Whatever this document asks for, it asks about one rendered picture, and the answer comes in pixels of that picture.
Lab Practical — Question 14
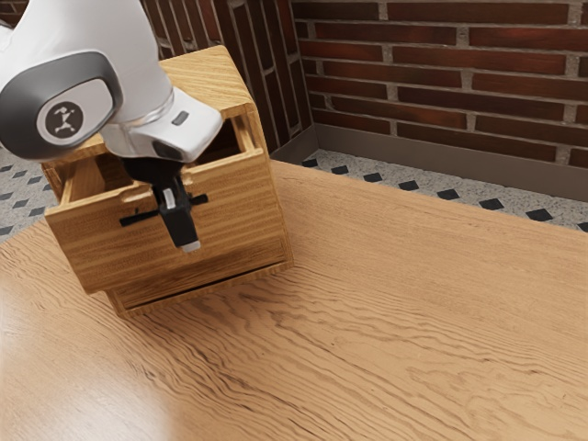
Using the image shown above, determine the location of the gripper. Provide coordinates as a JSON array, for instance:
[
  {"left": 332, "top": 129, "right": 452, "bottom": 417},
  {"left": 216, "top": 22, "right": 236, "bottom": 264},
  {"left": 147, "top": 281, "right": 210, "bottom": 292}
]
[{"left": 121, "top": 156, "right": 204, "bottom": 255}]

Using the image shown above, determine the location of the wooden drawer with black handle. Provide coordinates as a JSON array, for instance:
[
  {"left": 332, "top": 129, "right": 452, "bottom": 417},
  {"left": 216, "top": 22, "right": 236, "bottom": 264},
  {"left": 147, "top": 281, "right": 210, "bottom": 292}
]
[{"left": 44, "top": 111, "right": 296, "bottom": 294}]

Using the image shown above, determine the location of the wooden cabinet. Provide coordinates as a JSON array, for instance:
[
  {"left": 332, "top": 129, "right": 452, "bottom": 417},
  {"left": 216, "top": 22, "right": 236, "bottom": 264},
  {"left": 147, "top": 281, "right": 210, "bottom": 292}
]
[{"left": 40, "top": 44, "right": 296, "bottom": 319}]

